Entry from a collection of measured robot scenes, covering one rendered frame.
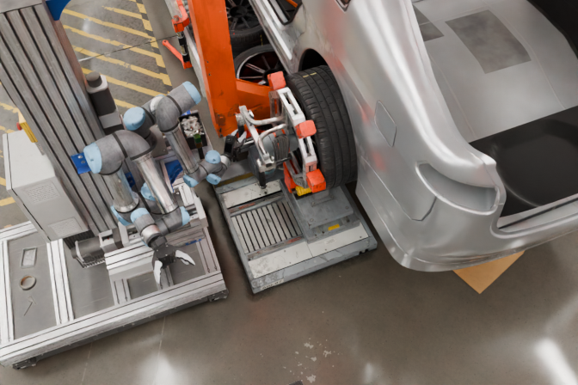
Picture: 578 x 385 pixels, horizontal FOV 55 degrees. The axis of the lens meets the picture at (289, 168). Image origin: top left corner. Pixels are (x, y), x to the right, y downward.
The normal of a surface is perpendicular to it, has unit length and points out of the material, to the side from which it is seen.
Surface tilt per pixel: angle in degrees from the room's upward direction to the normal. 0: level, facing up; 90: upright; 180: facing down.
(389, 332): 0
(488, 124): 19
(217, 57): 90
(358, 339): 0
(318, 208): 0
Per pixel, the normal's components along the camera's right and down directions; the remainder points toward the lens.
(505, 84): 0.11, -0.29
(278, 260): -0.03, -0.60
